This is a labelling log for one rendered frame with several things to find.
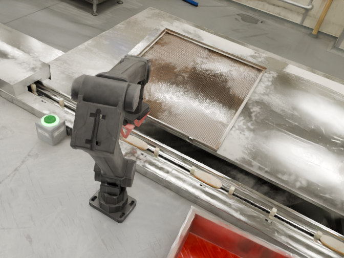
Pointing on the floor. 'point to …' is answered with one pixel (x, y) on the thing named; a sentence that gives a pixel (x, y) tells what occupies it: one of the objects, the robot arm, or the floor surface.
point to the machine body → (28, 44)
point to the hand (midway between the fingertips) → (131, 129)
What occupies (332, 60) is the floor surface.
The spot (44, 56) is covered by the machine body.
